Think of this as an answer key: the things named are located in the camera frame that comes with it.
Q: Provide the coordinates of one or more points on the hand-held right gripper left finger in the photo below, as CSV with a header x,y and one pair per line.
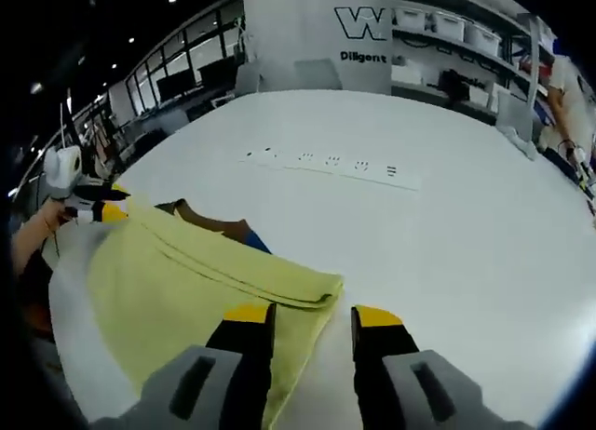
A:
x,y
242,355

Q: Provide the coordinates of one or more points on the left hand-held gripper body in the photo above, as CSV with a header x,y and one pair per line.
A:
x,y
63,169

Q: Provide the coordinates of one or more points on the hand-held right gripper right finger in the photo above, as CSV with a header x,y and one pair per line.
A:
x,y
382,346

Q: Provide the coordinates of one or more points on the yellow and blue garment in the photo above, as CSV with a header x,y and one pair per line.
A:
x,y
186,281

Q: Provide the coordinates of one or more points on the black computer monitor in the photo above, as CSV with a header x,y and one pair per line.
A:
x,y
215,71
174,84

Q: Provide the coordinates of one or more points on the white power strip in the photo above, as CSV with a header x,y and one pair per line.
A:
x,y
326,169

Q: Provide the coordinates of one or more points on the grey office chair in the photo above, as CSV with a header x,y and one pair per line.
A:
x,y
247,76
316,74

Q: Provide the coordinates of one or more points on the white crumpled cloth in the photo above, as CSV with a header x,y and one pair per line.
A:
x,y
519,143

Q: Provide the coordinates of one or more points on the black bag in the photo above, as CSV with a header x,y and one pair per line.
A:
x,y
455,88

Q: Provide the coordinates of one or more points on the grey metal shelving rack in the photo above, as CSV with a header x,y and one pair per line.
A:
x,y
512,62

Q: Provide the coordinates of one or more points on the white storage bin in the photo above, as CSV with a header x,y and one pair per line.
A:
x,y
409,17
484,39
449,27

